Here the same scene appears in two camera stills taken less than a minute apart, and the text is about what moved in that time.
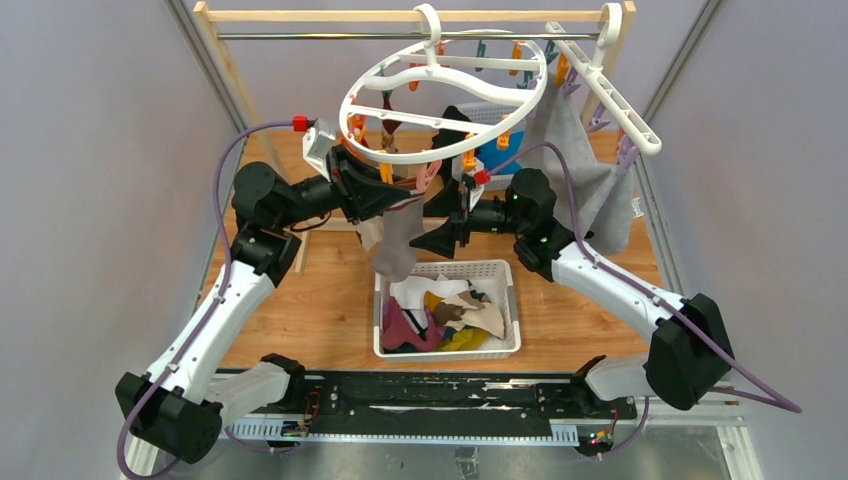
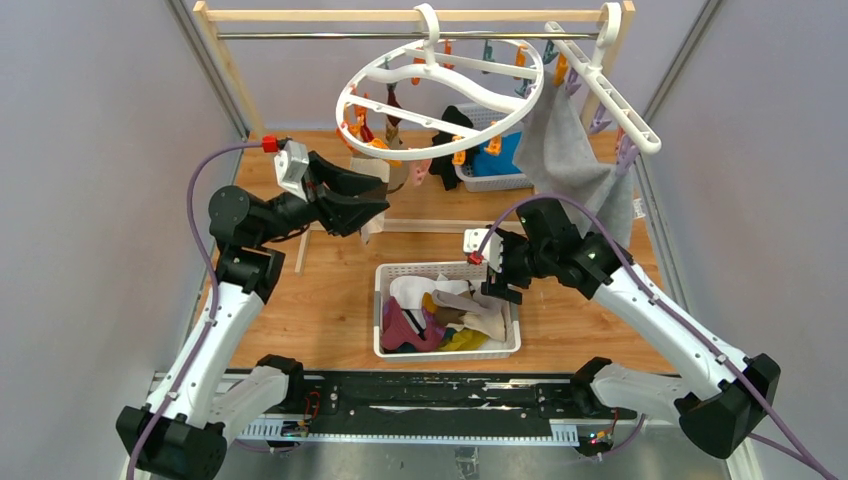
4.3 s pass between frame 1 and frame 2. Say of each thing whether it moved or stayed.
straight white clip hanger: stayed
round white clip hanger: moved
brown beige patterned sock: moved
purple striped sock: stayed
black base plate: stayed
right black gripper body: moved
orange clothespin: moved
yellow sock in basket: stayed
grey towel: stayed
